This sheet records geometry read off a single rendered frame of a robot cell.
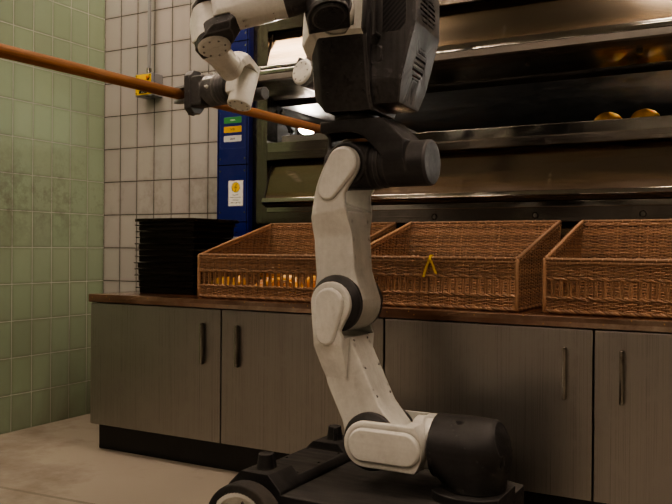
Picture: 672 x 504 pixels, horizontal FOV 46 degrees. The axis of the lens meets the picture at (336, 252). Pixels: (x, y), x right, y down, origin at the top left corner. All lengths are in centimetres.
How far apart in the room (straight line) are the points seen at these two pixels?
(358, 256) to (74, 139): 198
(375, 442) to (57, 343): 200
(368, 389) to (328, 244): 38
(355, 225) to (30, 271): 185
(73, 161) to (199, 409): 141
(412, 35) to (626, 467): 121
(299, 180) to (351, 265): 122
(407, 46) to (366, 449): 97
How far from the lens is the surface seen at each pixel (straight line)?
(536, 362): 222
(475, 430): 190
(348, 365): 200
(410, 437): 191
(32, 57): 196
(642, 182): 269
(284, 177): 320
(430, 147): 195
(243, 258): 268
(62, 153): 365
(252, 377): 263
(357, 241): 200
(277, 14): 190
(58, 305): 363
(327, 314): 196
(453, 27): 297
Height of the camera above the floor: 75
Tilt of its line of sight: level
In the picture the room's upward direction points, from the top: straight up
